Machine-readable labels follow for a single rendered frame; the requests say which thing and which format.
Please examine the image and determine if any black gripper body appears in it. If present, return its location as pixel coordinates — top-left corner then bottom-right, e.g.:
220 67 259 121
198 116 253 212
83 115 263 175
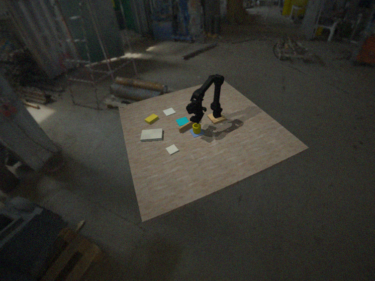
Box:
190 106 207 123

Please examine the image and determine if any yellow cup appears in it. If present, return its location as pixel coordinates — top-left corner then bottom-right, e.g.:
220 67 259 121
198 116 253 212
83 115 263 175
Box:
192 123 201 134

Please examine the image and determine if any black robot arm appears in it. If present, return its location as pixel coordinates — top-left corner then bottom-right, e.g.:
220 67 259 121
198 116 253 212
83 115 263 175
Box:
186 74 224 118

